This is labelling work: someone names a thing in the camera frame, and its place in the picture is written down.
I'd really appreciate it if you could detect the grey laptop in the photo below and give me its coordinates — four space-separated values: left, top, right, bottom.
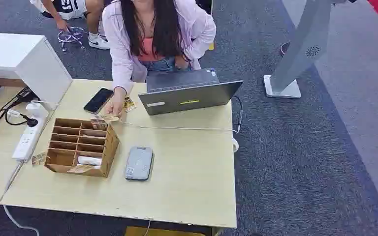
138 67 244 116

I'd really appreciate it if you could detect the yellow printed card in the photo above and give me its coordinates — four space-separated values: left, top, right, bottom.
123 96 137 114

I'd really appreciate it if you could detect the white floor cable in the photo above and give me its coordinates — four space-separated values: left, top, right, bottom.
2 204 41 236

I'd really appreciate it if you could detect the grey kiosk stand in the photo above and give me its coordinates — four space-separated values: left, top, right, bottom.
263 0 356 99

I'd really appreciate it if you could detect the wooden board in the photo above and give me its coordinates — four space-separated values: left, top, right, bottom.
0 78 27 88

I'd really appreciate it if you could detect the person's right hand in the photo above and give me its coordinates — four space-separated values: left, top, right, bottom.
103 93 126 118

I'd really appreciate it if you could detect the white charger block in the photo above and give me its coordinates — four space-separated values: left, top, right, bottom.
26 102 49 118

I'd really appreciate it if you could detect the chrome stool base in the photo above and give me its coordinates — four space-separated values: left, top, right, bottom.
57 27 86 53

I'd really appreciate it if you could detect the white power strip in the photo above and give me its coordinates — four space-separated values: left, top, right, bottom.
11 112 48 163

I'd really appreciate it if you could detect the wooden card box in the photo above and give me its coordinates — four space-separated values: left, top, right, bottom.
44 118 121 178

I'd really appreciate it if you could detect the black power adapter with cable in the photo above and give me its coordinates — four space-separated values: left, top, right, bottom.
0 87 40 136

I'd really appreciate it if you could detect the yellow box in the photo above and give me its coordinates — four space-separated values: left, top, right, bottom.
124 226 207 236

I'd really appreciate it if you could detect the black laptop cable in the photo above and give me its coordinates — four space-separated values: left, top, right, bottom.
231 95 244 134

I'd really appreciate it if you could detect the white card stack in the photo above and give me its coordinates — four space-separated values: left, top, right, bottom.
77 155 103 168

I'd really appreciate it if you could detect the seated person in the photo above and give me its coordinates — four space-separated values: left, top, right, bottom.
101 0 217 118

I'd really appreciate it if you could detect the black plug with cable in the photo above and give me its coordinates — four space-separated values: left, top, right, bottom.
4 112 39 128

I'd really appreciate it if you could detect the white cabinet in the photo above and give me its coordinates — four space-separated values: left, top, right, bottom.
0 32 73 105

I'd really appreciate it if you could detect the brown printed card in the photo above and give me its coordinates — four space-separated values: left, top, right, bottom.
31 151 48 168
90 114 122 124
90 118 109 131
66 164 94 175

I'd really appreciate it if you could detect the black smartphone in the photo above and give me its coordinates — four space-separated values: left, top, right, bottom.
83 88 115 115

